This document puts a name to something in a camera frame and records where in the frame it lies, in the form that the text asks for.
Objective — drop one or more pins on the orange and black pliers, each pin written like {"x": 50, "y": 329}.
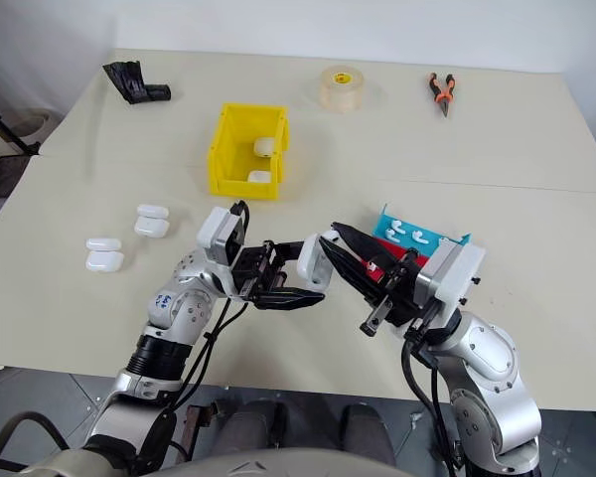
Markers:
{"x": 443, "y": 92}

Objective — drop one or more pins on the crumpled black plastic bag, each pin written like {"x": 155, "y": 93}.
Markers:
{"x": 131, "y": 82}

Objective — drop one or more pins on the teal plastic tray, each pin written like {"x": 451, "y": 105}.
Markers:
{"x": 432, "y": 233}

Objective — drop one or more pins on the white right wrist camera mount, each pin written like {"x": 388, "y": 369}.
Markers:
{"x": 454, "y": 270}

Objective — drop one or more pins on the clear tape roll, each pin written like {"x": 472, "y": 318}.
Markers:
{"x": 342, "y": 89}

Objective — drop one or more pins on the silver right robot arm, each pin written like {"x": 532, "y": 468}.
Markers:
{"x": 487, "y": 367}

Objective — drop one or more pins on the red plastic tray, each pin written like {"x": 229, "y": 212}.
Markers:
{"x": 392, "y": 248}

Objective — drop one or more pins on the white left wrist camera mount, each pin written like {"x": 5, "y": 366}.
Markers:
{"x": 213, "y": 228}

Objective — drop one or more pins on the brown metal bracket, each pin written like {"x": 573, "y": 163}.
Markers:
{"x": 198, "y": 422}

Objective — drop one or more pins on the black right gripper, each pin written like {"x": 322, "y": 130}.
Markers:
{"x": 402, "y": 293}

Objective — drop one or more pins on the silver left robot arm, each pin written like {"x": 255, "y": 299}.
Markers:
{"x": 179, "y": 308}

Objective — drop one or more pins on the white earbuds case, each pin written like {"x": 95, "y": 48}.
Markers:
{"x": 310, "y": 258}
{"x": 264, "y": 147}
{"x": 104, "y": 261}
{"x": 152, "y": 211}
{"x": 103, "y": 244}
{"x": 259, "y": 176}
{"x": 151, "y": 227}

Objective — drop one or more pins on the black metal stand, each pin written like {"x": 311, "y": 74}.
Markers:
{"x": 7, "y": 131}

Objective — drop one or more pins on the white round bucket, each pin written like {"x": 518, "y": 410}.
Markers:
{"x": 35, "y": 123}

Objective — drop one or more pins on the closed white earbuds case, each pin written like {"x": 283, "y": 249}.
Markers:
{"x": 151, "y": 227}
{"x": 264, "y": 147}
{"x": 103, "y": 244}
{"x": 104, "y": 261}
{"x": 259, "y": 176}
{"x": 152, "y": 211}

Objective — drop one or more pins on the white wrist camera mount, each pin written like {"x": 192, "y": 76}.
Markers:
{"x": 454, "y": 270}
{"x": 213, "y": 228}

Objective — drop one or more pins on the grey robot torso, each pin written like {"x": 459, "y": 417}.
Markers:
{"x": 203, "y": 464}

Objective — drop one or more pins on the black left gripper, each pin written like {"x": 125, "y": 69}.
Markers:
{"x": 255, "y": 270}

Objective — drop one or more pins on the yellow plastic bin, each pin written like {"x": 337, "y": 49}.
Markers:
{"x": 228, "y": 159}

